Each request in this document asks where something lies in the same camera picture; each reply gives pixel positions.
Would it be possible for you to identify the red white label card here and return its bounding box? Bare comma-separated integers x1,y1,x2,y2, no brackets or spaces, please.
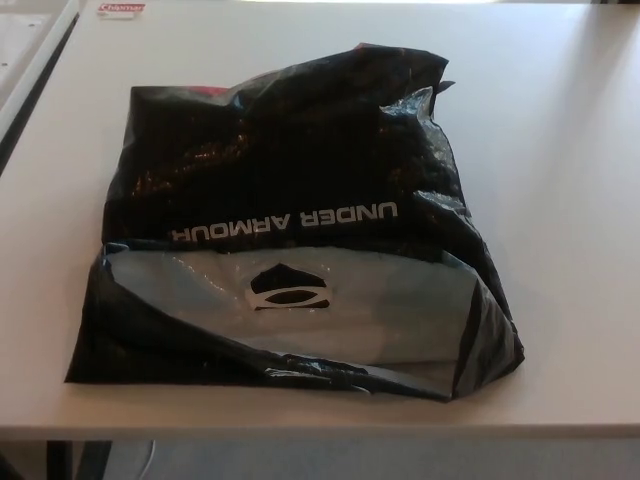
97,1,147,23

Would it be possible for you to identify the white floor cable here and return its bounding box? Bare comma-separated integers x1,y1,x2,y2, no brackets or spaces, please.
133,439,157,480

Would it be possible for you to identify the black table leg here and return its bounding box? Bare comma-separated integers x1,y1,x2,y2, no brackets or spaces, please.
43,439,112,480

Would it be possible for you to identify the white adjacent table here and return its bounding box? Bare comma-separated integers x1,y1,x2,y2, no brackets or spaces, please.
0,0,85,151

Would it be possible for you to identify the black Under Armour plastic bag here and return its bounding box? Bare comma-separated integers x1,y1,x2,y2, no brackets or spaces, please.
64,42,527,404

